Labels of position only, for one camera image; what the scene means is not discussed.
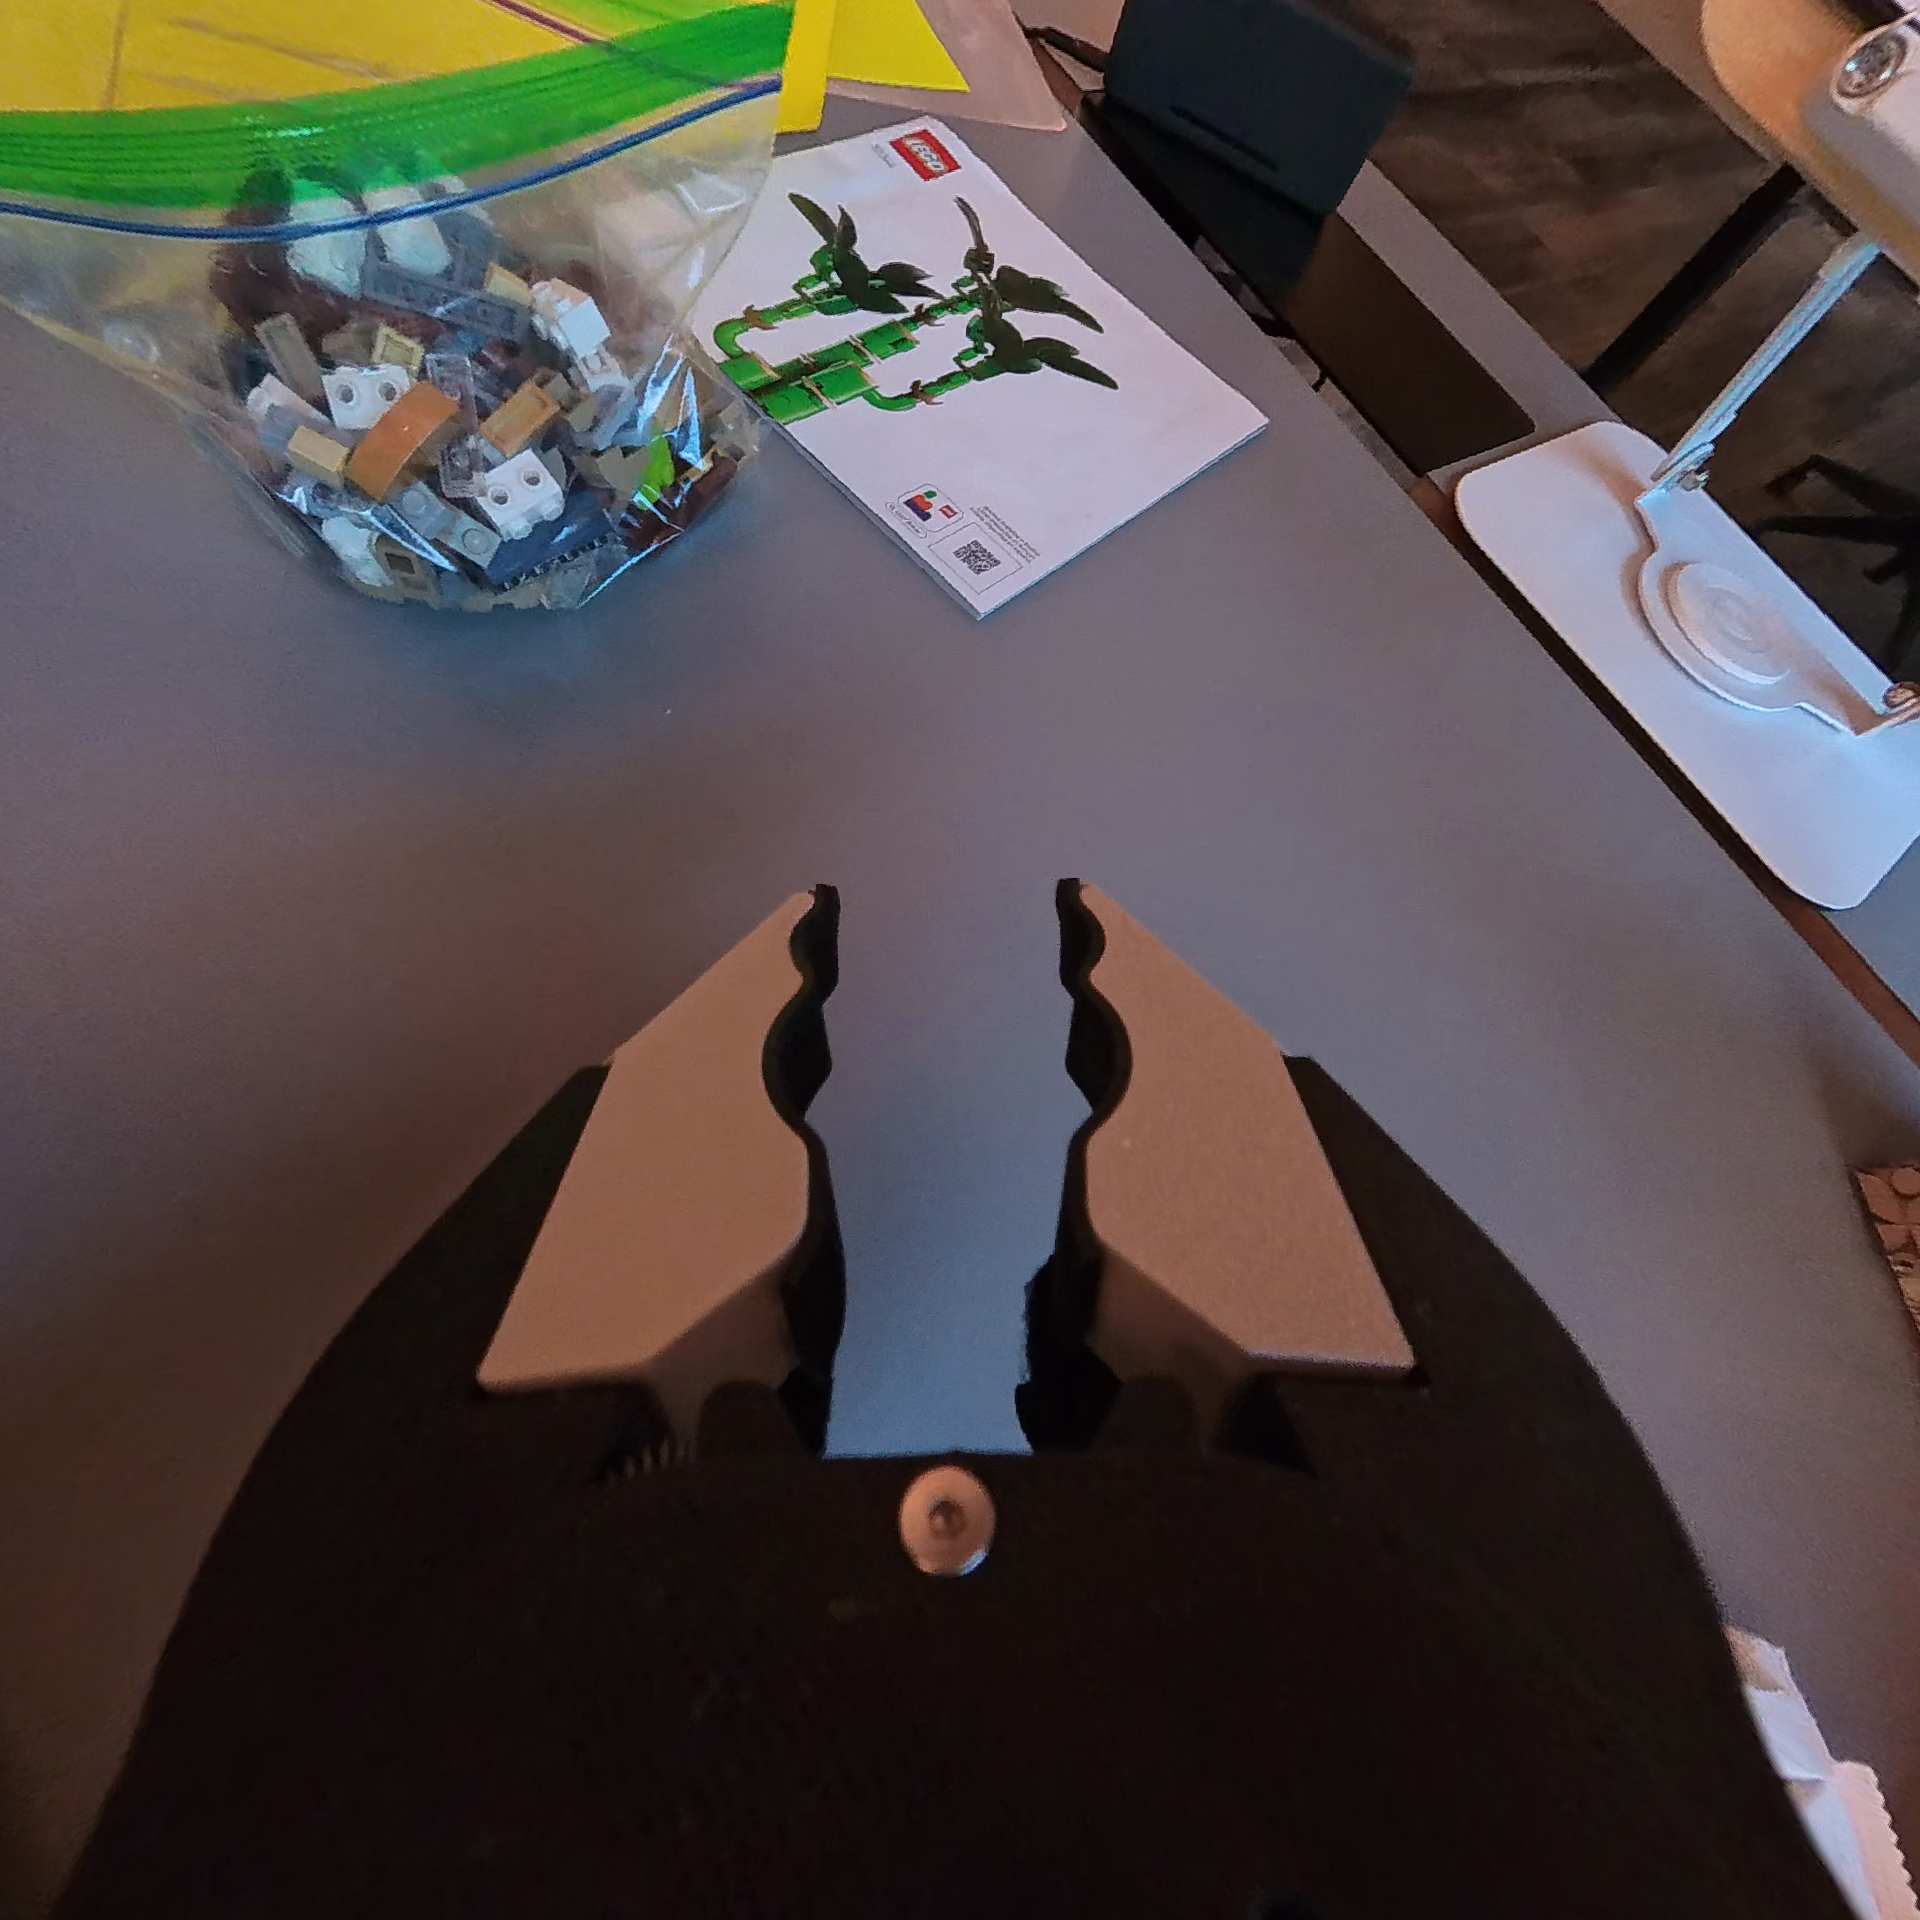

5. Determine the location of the black device with green lights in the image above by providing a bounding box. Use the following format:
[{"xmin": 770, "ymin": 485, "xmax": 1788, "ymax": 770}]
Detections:
[{"xmin": 1101, "ymin": 0, "xmax": 1416, "ymax": 219}]

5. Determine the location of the black toy set box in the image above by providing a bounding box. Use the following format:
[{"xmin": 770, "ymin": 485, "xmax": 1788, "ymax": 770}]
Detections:
[{"xmin": 1851, "ymin": 1162, "xmax": 1920, "ymax": 1340}]

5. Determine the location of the grey desk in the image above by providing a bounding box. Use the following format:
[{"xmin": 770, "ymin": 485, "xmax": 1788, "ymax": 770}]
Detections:
[{"xmin": 0, "ymin": 74, "xmax": 1920, "ymax": 1920}]

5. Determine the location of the white folding stand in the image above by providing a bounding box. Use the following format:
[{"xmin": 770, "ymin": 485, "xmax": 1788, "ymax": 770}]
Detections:
[{"xmin": 1454, "ymin": 0, "xmax": 1920, "ymax": 910}]

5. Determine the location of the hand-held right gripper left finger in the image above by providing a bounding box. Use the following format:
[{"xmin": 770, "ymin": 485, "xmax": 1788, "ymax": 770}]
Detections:
[{"xmin": 475, "ymin": 884, "xmax": 843, "ymax": 1458}]

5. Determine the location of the yellow sticky note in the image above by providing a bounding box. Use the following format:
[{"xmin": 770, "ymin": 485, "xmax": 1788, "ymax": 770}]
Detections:
[{"xmin": 816, "ymin": 0, "xmax": 974, "ymax": 95}]

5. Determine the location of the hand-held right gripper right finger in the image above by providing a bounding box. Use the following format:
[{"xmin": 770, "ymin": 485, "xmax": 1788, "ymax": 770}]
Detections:
[{"xmin": 1016, "ymin": 876, "xmax": 1418, "ymax": 1458}]

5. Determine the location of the clear plastic sheet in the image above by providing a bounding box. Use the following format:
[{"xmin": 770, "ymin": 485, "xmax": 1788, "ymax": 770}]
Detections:
[{"xmin": 899, "ymin": 0, "xmax": 1070, "ymax": 138}]

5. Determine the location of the toy instruction booklet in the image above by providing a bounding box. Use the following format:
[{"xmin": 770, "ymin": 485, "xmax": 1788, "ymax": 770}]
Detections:
[{"xmin": 682, "ymin": 116, "xmax": 1272, "ymax": 619}]

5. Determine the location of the clear zip bag green seal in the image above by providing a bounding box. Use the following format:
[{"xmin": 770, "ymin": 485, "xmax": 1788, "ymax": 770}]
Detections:
[{"xmin": 0, "ymin": 0, "xmax": 800, "ymax": 613}]

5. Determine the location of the wooden board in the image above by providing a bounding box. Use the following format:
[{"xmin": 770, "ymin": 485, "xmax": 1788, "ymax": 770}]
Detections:
[{"xmin": 1702, "ymin": 0, "xmax": 1920, "ymax": 170}]

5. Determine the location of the pile of mixed toy bricks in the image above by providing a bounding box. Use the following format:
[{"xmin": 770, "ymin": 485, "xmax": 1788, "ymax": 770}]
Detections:
[{"xmin": 210, "ymin": 172, "xmax": 767, "ymax": 609}]

